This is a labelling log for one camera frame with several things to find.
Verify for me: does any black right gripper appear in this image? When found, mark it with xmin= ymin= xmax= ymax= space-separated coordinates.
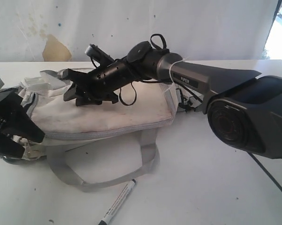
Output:
xmin=62 ymin=60 xmax=141 ymax=106

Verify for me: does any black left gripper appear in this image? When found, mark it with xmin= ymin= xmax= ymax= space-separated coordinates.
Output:
xmin=0 ymin=79 xmax=45 ymax=158

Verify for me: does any white fabric backpack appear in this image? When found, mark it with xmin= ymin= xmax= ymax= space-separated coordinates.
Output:
xmin=4 ymin=70 xmax=191 ymax=192

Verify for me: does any white black marker pen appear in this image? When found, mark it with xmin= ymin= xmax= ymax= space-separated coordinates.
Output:
xmin=98 ymin=179 xmax=137 ymax=225

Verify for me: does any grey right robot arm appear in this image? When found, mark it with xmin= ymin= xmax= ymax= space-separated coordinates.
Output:
xmin=62 ymin=41 xmax=282 ymax=159

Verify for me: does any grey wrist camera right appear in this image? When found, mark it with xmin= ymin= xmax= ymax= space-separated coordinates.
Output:
xmin=85 ymin=44 xmax=114 ymax=64

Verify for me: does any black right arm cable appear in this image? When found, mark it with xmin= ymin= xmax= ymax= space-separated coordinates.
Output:
xmin=89 ymin=34 xmax=282 ymax=202

